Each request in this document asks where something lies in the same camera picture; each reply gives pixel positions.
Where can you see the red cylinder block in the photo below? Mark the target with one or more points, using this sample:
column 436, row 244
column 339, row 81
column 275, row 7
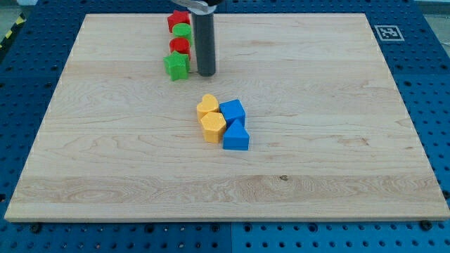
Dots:
column 180, row 45

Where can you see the blue cube block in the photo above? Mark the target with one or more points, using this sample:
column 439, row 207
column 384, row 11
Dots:
column 232, row 110

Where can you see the red star block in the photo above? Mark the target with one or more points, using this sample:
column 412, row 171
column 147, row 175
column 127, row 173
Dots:
column 178, row 17

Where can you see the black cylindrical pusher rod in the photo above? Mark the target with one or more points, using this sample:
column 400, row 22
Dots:
column 203, row 31

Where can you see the white fiducial marker tag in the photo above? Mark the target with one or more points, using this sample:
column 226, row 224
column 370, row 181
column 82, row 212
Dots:
column 389, row 33

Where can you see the yellow heart block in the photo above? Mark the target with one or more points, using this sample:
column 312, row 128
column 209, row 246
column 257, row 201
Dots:
column 209, row 103

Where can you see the yellow hexagon block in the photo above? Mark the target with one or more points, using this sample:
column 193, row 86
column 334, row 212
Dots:
column 213, row 127

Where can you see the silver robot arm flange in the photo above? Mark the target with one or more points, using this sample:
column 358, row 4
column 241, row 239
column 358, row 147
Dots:
column 199, row 7

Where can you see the blue triangle block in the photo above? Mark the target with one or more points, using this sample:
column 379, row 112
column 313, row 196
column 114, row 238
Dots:
column 236, row 137

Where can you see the wooden board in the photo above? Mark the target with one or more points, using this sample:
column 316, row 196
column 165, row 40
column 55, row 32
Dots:
column 302, row 121

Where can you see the green cylinder block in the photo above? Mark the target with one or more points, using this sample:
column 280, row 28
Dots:
column 183, row 30

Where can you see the green star block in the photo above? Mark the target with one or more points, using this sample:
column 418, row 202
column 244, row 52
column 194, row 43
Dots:
column 177, row 65

